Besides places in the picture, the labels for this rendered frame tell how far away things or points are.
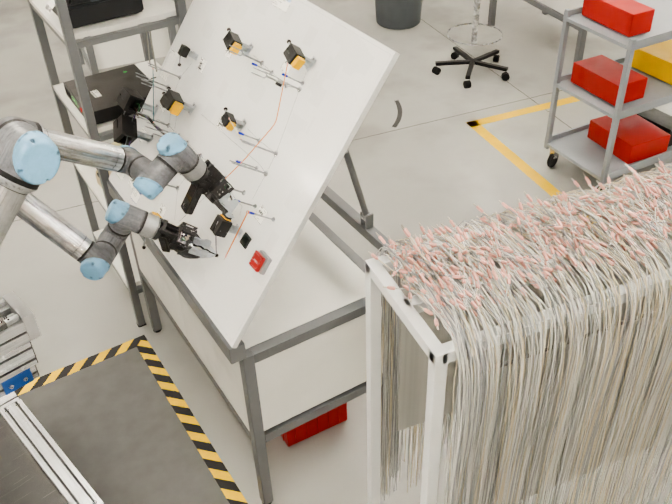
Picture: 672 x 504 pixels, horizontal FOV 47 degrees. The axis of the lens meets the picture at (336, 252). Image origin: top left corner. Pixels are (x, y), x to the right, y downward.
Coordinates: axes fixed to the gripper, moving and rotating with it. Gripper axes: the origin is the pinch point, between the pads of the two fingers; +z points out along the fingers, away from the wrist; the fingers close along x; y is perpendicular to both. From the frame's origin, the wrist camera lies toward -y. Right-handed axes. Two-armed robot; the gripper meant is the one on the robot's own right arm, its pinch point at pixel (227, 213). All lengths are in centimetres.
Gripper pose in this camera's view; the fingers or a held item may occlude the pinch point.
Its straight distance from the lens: 249.4
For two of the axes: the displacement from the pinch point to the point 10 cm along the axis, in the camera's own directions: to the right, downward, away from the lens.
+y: 7.5, -6.6, 0.2
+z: 4.3, 5.1, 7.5
